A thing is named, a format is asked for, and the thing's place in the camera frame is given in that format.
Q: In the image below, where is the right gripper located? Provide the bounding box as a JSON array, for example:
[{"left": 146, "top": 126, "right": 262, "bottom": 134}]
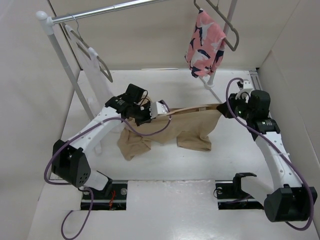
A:
[{"left": 218, "top": 92, "right": 255, "bottom": 121}]

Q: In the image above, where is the beige t shirt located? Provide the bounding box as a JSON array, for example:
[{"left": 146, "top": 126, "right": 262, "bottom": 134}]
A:
[{"left": 117, "top": 109, "right": 222, "bottom": 161}]

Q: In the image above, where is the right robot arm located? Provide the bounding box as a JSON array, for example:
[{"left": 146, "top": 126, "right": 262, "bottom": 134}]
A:
[{"left": 217, "top": 90, "right": 318, "bottom": 225}]

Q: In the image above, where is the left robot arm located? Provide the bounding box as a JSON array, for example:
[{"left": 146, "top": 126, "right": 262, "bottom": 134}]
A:
[{"left": 50, "top": 84, "right": 158, "bottom": 199}]

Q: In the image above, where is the grey hanger left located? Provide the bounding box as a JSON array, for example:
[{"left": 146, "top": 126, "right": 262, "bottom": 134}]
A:
[{"left": 67, "top": 13, "right": 114, "bottom": 83}]

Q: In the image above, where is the grey hanger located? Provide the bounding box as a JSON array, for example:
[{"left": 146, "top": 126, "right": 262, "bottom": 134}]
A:
[
  {"left": 193, "top": 0, "right": 240, "bottom": 52},
  {"left": 67, "top": 13, "right": 114, "bottom": 83}
]

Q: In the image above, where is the grey hanger right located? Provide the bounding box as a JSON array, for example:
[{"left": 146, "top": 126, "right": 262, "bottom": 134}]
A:
[{"left": 193, "top": 0, "right": 240, "bottom": 52}]

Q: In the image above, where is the white garment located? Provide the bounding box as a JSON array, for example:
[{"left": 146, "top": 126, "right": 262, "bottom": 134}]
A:
[{"left": 63, "top": 24, "right": 121, "bottom": 155}]

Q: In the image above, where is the pink patterned garment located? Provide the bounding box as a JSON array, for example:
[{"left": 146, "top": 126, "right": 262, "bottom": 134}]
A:
[{"left": 184, "top": 9, "right": 226, "bottom": 78}]

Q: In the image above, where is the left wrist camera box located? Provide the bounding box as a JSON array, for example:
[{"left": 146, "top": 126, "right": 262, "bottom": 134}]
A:
[{"left": 149, "top": 101, "right": 170, "bottom": 119}]

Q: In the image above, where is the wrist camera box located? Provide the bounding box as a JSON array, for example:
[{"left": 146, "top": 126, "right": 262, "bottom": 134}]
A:
[
  {"left": 149, "top": 101, "right": 170, "bottom": 119},
  {"left": 236, "top": 79, "right": 254, "bottom": 98}
]

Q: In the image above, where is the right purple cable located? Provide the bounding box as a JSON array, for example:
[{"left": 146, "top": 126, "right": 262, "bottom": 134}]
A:
[{"left": 225, "top": 77, "right": 316, "bottom": 231}]

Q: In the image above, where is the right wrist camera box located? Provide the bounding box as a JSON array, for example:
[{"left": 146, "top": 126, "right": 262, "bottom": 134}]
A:
[{"left": 236, "top": 79, "right": 254, "bottom": 98}]

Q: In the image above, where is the aluminium rail right side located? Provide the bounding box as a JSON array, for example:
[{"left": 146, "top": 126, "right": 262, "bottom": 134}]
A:
[{"left": 248, "top": 70, "right": 271, "bottom": 106}]

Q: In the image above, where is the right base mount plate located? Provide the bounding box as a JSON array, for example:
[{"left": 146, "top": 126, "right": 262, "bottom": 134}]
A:
[{"left": 213, "top": 180, "right": 264, "bottom": 210}]

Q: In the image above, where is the base mount plate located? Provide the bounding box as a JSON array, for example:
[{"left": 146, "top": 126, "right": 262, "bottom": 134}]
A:
[
  {"left": 213, "top": 180, "right": 264, "bottom": 210},
  {"left": 92, "top": 180, "right": 128, "bottom": 211}
]

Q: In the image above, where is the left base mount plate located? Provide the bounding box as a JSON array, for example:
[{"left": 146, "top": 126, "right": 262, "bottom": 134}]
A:
[{"left": 92, "top": 180, "right": 128, "bottom": 211}]

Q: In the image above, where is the clothes rack frame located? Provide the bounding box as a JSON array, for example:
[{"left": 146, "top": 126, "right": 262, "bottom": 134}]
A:
[{"left": 35, "top": 0, "right": 240, "bottom": 120}]

